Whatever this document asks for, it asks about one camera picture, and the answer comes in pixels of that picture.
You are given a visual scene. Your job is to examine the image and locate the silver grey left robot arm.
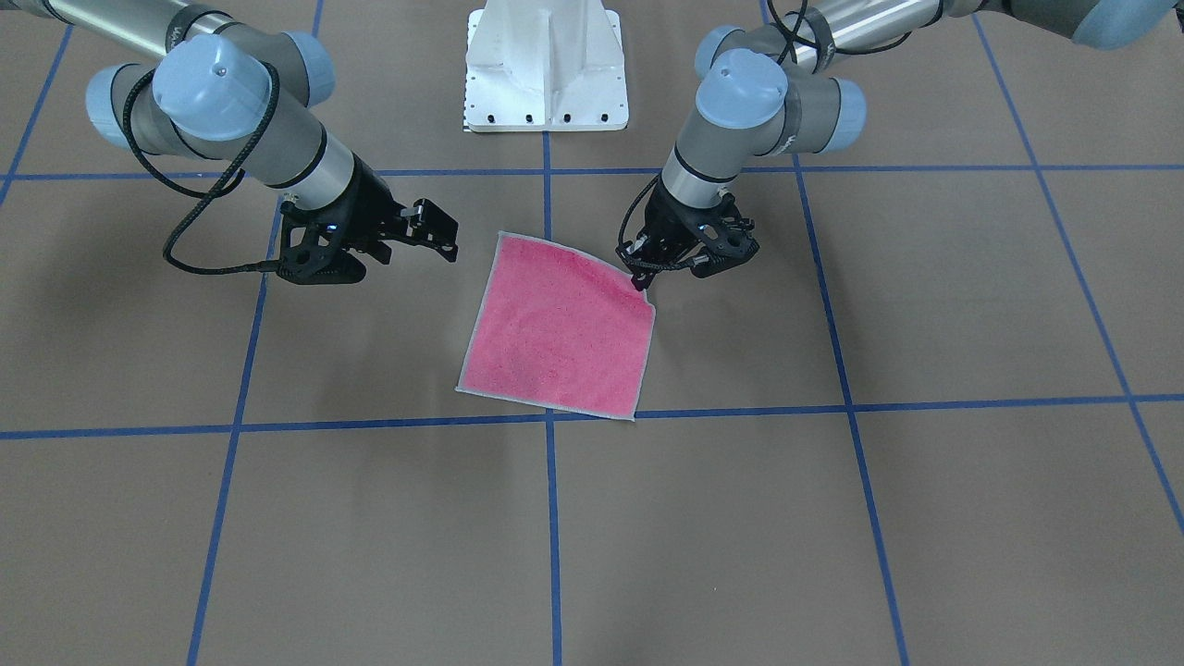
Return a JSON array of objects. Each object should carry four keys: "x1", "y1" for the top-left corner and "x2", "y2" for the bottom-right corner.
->
[{"x1": 616, "y1": 1, "x2": 1180, "y2": 292}]

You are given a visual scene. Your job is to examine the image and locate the pink and grey towel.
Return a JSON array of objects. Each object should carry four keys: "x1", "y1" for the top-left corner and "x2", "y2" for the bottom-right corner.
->
[{"x1": 457, "y1": 231, "x2": 656, "y2": 421}]

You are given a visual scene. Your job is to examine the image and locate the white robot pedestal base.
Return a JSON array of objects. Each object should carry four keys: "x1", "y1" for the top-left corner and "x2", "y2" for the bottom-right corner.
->
[{"x1": 462, "y1": 1, "x2": 630, "y2": 132}]

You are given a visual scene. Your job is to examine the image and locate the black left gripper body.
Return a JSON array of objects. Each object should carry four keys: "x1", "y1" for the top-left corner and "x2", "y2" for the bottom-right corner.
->
[{"x1": 629, "y1": 178, "x2": 759, "y2": 278}]

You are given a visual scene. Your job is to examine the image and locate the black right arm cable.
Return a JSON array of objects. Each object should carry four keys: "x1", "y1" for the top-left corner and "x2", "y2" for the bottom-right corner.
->
[{"x1": 120, "y1": 65, "x2": 283, "y2": 277}]

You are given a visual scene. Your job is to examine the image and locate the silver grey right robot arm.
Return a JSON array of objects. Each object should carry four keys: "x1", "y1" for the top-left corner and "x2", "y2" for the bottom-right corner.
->
[{"x1": 4, "y1": 1, "x2": 458, "y2": 284}]

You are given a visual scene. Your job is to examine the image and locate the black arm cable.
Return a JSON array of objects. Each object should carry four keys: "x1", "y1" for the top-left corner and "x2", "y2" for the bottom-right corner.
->
[
  {"x1": 616, "y1": 178, "x2": 662, "y2": 269},
  {"x1": 120, "y1": 65, "x2": 283, "y2": 277}
]

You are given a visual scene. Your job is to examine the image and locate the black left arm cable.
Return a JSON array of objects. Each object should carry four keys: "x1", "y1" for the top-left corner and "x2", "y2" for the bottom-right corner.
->
[{"x1": 616, "y1": 178, "x2": 662, "y2": 269}]

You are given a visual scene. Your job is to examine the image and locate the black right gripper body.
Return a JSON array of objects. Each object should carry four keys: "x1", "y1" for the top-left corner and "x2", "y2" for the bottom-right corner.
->
[{"x1": 277, "y1": 156, "x2": 403, "y2": 284}]

